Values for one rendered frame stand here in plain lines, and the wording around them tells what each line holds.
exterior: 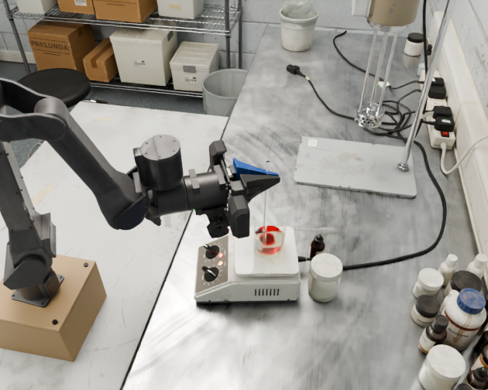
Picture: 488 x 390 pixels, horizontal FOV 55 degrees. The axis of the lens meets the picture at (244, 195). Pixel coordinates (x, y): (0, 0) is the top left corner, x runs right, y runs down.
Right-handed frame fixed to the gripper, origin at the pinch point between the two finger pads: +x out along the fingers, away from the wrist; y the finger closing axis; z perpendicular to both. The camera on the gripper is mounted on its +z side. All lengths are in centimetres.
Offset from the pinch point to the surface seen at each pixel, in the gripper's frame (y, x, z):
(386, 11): -24.9, 32.3, -15.7
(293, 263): 4.5, 5.6, 17.4
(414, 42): -84, 82, 21
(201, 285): 1.3, -11.3, 22.4
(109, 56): -247, -32, 88
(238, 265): 2.5, -4.2, 17.4
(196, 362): 14.5, -14.9, 26.2
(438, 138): -31, 59, 23
